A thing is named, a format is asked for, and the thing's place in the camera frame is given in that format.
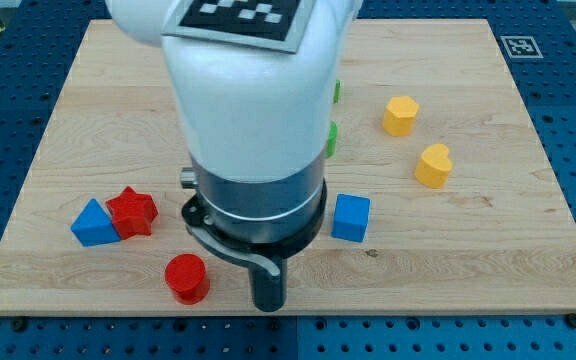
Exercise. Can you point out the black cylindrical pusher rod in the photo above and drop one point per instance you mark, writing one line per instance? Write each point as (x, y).
(269, 289)

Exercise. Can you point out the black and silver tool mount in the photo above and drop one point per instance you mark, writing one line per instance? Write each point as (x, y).
(255, 222)

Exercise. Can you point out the red cylinder block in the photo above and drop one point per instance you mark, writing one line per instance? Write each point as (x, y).
(186, 276)

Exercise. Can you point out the fiducial marker on arm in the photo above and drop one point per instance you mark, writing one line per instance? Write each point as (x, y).
(277, 25)

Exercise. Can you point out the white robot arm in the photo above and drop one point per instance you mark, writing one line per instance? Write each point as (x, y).
(253, 83)

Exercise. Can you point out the red star block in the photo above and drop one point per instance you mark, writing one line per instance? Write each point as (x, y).
(132, 213)

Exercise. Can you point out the blue cube block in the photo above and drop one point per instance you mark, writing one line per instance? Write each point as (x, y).
(351, 217)

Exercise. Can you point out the lower green block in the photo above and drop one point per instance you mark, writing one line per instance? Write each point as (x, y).
(332, 139)

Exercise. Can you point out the green block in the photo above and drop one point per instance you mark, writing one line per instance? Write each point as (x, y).
(332, 139)
(337, 91)

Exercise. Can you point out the upper green block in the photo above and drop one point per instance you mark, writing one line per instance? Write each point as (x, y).
(337, 91)

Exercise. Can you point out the yellow hexagon block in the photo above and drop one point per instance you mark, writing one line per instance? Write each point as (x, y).
(400, 116)

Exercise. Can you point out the wooden board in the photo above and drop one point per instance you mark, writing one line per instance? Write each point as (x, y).
(497, 239)

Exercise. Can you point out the blue triangle block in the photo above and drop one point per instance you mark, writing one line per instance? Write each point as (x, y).
(93, 226)

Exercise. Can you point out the yellow heart block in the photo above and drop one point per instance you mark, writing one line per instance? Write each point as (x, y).
(434, 166)

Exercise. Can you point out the fiducial marker on table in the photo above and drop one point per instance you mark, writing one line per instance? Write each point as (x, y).
(521, 47)

